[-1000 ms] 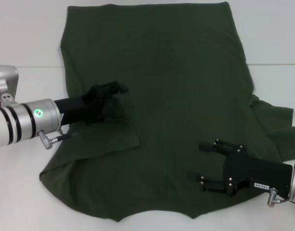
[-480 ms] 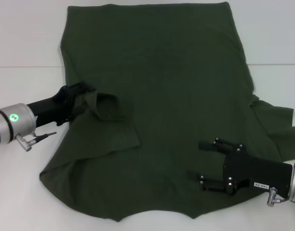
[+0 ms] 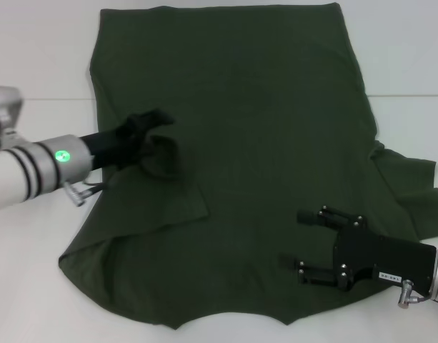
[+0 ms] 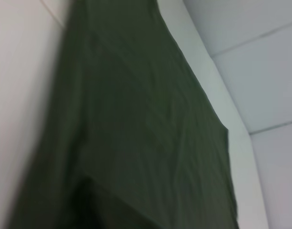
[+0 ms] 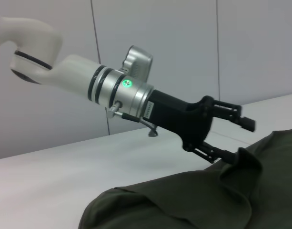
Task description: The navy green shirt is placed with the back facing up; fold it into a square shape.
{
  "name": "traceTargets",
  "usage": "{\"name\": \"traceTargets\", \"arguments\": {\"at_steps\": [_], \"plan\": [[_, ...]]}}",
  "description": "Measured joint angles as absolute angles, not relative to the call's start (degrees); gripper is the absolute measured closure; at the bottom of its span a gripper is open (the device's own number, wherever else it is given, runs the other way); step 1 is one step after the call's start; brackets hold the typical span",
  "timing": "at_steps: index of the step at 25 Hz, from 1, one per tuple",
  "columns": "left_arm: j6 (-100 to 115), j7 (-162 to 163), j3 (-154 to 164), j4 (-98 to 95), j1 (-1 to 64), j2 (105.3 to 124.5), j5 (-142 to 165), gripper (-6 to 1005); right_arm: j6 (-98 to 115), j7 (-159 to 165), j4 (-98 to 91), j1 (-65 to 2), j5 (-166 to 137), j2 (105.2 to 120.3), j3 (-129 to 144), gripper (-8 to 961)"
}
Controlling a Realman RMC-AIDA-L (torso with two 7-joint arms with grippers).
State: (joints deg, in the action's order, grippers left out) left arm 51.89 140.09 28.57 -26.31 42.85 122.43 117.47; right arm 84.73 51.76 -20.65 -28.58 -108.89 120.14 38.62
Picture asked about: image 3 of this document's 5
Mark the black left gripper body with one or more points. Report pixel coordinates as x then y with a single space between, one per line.
111 143

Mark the dark green t-shirt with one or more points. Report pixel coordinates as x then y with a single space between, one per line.
247 143

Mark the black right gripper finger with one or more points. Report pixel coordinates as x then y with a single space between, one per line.
307 217
288 260

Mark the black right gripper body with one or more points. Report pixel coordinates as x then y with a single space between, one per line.
383 259

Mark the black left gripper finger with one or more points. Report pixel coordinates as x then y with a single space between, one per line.
158 118
141 141

